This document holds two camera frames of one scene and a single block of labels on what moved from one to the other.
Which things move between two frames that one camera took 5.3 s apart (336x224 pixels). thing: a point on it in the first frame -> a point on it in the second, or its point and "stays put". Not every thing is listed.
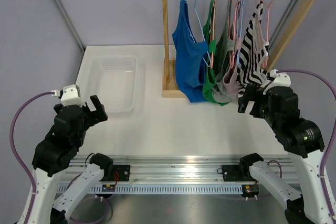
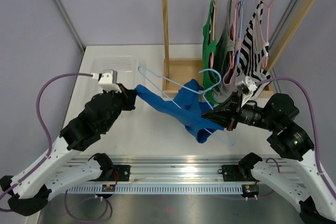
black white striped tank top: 254,53 stays put
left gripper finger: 100,115 -> 131,103
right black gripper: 252,93 -> 230,114
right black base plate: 232,173 stays put
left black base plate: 124,172 stays put
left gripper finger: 96,102 -> 130,93
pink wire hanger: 212,23 stays put
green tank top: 209,83 stays put
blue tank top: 190,57 -> 186,106
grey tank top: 225,48 stays put
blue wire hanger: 194,7 -> 232,144
